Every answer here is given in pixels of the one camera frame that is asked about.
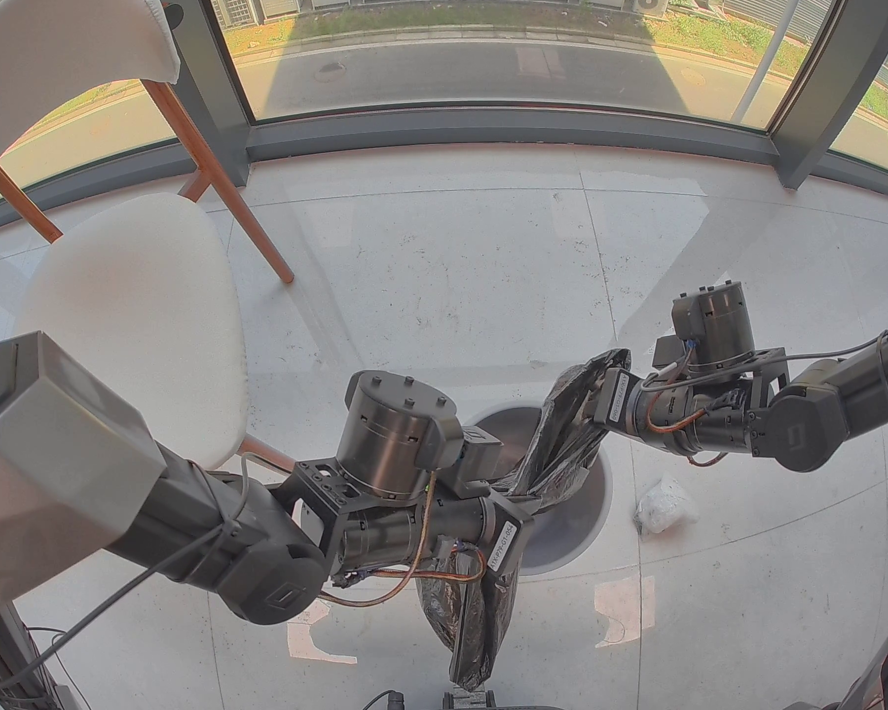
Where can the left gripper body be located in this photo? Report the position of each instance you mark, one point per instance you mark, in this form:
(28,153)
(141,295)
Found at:
(444,529)

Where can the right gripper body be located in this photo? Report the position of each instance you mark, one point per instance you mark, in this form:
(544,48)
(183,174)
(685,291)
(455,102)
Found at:
(666,415)

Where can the black plastic bag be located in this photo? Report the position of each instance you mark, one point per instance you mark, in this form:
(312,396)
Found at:
(562,441)

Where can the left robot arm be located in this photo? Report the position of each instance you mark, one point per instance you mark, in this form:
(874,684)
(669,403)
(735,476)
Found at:
(59,433)

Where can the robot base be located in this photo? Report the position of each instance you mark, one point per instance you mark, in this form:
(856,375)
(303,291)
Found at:
(470,699)

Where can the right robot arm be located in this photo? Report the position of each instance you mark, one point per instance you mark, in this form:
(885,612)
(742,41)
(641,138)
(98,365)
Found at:
(814,418)

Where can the white trash bin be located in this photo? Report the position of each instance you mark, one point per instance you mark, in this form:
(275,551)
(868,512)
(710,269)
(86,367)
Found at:
(596,492)

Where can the white chair with wooden legs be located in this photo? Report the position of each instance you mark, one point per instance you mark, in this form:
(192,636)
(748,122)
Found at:
(133,322)

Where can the window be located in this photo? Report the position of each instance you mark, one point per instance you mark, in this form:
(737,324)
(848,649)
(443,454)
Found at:
(218,63)

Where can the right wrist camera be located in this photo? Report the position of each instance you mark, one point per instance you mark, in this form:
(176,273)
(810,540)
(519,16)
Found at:
(670,356)

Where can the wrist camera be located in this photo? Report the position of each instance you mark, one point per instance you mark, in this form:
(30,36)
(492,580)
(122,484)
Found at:
(479,455)
(670,356)

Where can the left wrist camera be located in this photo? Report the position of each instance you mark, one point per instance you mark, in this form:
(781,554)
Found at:
(479,455)

